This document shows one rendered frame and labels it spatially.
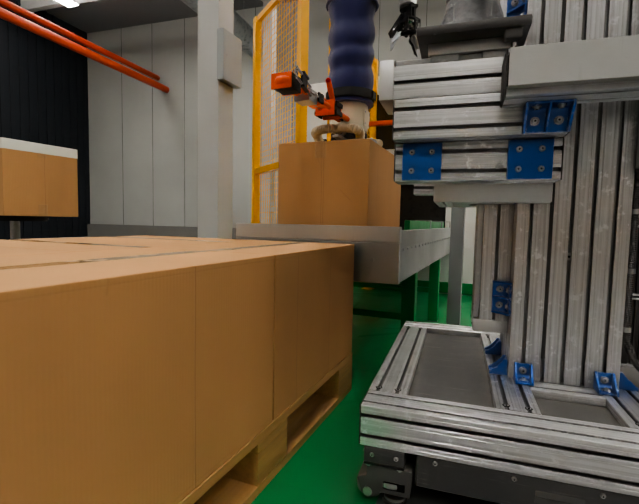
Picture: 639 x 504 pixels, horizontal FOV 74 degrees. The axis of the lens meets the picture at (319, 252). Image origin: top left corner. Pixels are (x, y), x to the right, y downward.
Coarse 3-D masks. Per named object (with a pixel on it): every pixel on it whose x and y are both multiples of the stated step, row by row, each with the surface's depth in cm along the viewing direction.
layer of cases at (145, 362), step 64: (0, 256) 81; (64, 256) 83; (128, 256) 86; (192, 256) 89; (256, 256) 92; (320, 256) 123; (0, 320) 44; (64, 320) 50; (128, 320) 59; (192, 320) 72; (256, 320) 91; (320, 320) 126; (0, 384) 44; (64, 384) 51; (128, 384) 60; (192, 384) 73; (256, 384) 93; (0, 448) 44; (64, 448) 51; (128, 448) 60; (192, 448) 73
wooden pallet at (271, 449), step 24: (336, 384) 144; (288, 408) 108; (312, 408) 136; (264, 432) 97; (288, 432) 120; (312, 432) 124; (240, 456) 88; (264, 456) 97; (288, 456) 109; (216, 480) 80; (240, 480) 97; (264, 480) 98
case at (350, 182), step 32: (288, 160) 177; (320, 160) 171; (352, 160) 166; (384, 160) 185; (288, 192) 178; (320, 192) 172; (352, 192) 167; (384, 192) 188; (320, 224) 173; (352, 224) 167; (384, 224) 190
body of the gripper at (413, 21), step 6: (402, 6) 187; (408, 6) 186; (414, 6) 185; (402, 12) 192; (408, 12) 186; (414, 12) 185; (408, 18) 184; (414, 18) 186; (402, 24) 189; (408, 24) 185; (414, 24) 187; (420, 24) 187; (402, 30) 189; (408, 30) 187; (414, 30) 187
